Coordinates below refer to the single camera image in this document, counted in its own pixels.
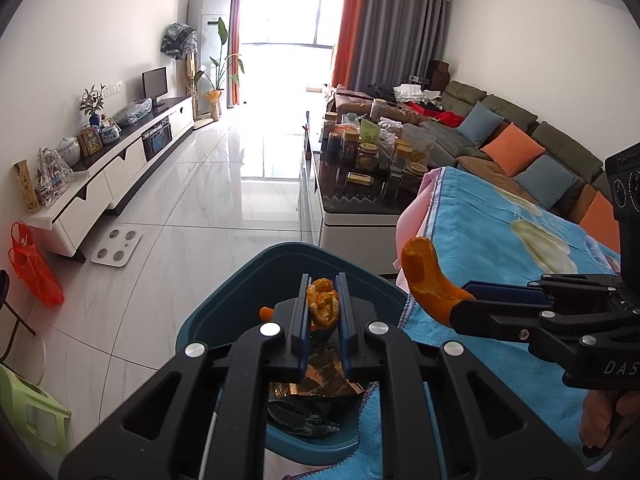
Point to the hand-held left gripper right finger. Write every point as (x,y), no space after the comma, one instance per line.
(345,332)

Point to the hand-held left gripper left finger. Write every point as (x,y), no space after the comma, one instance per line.
(301,332)

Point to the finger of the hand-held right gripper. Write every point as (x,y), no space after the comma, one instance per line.
(500,292)
(500,317)

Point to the curled orange peel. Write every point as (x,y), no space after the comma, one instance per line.
(322,302)

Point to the gold foil wrapper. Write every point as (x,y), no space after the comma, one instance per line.
(320,372)

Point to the teal plastic trash bin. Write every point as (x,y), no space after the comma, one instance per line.
(280,270)

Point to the long orange peel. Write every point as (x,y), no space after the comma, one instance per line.
(425,275)

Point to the person's right hand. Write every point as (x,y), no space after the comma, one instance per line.
(600,417)

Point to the blue floral blanket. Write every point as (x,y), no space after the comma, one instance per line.
(500,255)

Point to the small orange peel piece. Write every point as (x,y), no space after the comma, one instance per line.
(267,314)

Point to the dark snack wrapper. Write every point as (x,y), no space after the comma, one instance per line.
(300,420)

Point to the orange sofa pillow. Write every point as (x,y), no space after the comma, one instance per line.
(600,222)
(512,149)

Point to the black white coffee table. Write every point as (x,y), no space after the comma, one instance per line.
(350,220)

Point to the blue sofa pillow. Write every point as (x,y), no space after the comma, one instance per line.
(546,181)
(479,124)

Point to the green corner sofa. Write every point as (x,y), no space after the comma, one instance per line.
(560,140)

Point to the cluster of food jars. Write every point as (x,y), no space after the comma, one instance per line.
(370,152)

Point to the red cloth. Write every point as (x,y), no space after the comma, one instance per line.
(445,117)

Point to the white bathroom scale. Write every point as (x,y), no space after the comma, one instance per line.
(116,246)

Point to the white clothes pile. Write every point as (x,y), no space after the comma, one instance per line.
(415,93)

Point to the brown box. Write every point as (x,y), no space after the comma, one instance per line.
(439,75)

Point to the white black tv cabinet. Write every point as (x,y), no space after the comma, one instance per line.
(120,170)

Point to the tall leafy floor plant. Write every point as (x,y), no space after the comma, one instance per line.
(220,75)

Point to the orange plastic bag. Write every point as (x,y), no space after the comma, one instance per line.
(37,270)

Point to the blue white porcelain jar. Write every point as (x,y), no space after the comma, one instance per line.
(110,133)

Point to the clear plastic bag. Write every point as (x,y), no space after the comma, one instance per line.
(132,111)

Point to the green plastic stool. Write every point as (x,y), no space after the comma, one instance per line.
(30,410)

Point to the wide grey orange curtain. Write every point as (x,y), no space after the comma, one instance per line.
(395,30)

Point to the black monitor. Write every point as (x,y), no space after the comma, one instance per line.
(154,84)

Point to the glass ship model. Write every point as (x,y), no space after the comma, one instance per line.
(52,177)

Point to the white ceramic lidded jar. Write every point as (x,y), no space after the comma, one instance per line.
(67,151)

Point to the narrow grey orange curtain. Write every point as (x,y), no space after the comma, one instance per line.
(230,35)

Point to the blue vase with branches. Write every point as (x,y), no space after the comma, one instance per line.
(93,107)

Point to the tall yellow vase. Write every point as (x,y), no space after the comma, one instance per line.
(27,187)

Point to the large window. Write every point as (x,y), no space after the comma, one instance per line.
(290,22)

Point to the cloth covered fan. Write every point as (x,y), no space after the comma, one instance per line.
(178,41)

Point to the white standing air conditioner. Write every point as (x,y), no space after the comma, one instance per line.
(205,30)

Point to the wooden picture frame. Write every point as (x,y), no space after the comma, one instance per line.
(90,141)

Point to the white wall sockets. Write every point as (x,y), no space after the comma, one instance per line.
(113,89)

